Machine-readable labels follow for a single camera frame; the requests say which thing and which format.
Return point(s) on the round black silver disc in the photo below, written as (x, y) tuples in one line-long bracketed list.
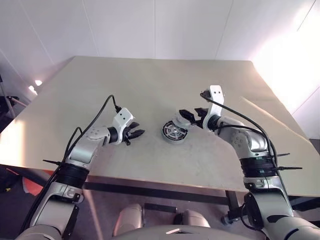
[(166, 130)]

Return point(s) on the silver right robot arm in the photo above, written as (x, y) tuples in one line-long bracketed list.
[(240, 140)]

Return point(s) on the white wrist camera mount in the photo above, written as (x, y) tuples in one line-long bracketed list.
[(216, 92), (122, 117)]

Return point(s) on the silver robot thigh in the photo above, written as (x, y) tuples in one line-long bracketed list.
[(130, 217), (193, 218)]

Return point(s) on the silver left robot thigh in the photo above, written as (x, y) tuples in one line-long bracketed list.
[(130, 217)]

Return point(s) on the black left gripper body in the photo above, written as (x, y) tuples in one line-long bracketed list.
[(128, 136)]

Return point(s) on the grey table caster wheel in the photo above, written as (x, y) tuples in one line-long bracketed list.
[(227, 221)]

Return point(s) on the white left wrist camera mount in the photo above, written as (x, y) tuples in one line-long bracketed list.
[(122, 117)]

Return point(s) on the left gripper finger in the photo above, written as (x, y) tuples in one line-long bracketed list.
[(138, 133), (135, 125)]

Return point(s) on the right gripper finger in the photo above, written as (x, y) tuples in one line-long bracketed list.
[(187, 115), (200, 111)]

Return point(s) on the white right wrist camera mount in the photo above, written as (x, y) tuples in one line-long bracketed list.
[(216, 92)]

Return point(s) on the orange object under table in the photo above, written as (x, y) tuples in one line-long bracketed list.
[(31, 185)]

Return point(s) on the grey robot torso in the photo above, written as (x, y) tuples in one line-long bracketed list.
[(160, 233)]

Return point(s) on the dark equipment stand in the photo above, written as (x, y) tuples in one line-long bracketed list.
[(6, 105)]

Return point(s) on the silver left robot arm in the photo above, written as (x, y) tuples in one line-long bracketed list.
[(85, 150)]

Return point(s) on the black metal table frame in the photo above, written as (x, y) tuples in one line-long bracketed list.
[(150, 188)]

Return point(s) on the silver right robot thigh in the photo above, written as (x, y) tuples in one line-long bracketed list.
[(193, 218)]

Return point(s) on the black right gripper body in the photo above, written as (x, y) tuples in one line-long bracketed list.
[(201, 122)]

